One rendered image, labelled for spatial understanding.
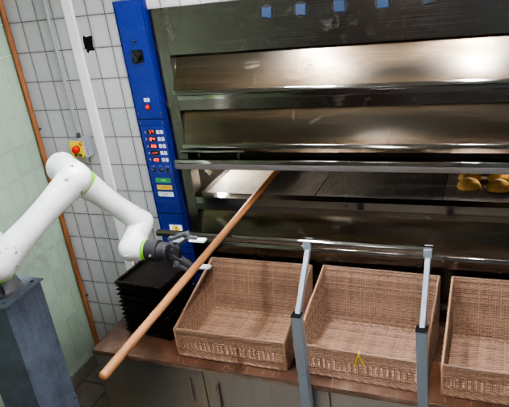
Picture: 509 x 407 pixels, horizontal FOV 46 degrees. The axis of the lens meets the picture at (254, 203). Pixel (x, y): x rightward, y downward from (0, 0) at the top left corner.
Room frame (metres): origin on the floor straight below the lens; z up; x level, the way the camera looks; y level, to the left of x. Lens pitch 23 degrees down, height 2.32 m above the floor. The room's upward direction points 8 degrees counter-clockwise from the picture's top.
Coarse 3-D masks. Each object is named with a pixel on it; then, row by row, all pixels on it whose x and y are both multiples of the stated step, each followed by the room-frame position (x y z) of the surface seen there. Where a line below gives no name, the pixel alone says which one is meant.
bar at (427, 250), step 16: (224, 240) 2.35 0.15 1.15; (240, 240) 2.31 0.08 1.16; (256, 240) 2.27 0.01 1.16; (272, 240) 2.24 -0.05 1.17; (288, 240) 2.22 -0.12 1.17; (304, 240) 2.19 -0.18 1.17; (320, 240) 2.17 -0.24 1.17; (304, 256) 2.16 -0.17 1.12; (304, 272) 2.11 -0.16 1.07; (304, 288) 2.07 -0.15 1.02; (304, 336) 1.99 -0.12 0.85; (416, 336) 1.78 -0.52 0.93; (304, 352) 1.97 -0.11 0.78; (416, 352) 1.78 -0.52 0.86; (304, 368) 1.97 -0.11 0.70; (416, 368) 1.79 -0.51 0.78; (304, 384) 1.98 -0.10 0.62; (304, 400) 1.98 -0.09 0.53
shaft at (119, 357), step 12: (240, 216) 2.46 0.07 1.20; (228, 228) 2.34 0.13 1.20; (216, 240) 2.24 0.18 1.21; (204, 252) 2.14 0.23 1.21; (192, 264) 2.06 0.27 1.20; (180, 288) 1.91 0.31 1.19; (168, 300) 1.83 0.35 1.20; (156, 312) 1.76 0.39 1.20; (144, 324) 1.70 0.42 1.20; (132, 336) 1.64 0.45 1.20; (120, 348) 1.58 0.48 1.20; (132, 348) 1.60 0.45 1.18; (120, 360) 1.54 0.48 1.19; (108, 372) 1.48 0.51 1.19
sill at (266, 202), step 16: (208, 192) 2.84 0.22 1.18; (320, 208) 2.54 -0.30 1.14; (336, 208) 2.51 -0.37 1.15; (352, 208) 2.48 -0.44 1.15; (368, 208) 2.45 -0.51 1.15; (384, 208) 2.42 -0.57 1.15; (400, 208) 2.39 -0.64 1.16; (416, 208) 2.36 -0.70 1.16; (432, 208) 2.33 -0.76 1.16; (448, 208) 2.30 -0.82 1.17; (464, 208) 2.28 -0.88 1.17; (480, 208) 2.25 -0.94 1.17; (496, 208) 2.23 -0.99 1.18
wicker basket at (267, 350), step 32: (256, 288) 2.63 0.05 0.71; (288, 288) 2.55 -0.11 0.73; (192, 320) 2.50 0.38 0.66; (224, 320) 2.57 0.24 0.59; (256, 320) 2.53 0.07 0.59; (288, 320) 2.49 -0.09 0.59; (192, 352) 2.31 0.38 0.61; (224, 352) 2.24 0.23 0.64; (256, 352) 2.18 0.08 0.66; (288, 352) 2.16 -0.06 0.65
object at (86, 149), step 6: (72, 138) 3.03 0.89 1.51; (78, 138) 3.01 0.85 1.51; (84, 138) 3.00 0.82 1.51; (90, 138) 3.04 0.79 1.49; (72, 144) 3.01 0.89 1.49; (84, 144) 2.98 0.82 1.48; (90, 144) 3.03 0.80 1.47; (84, 150) 2.98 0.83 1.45; (90, 150) 3.02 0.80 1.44; (78, 156) 3.00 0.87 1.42; (84, 156) 2.98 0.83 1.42
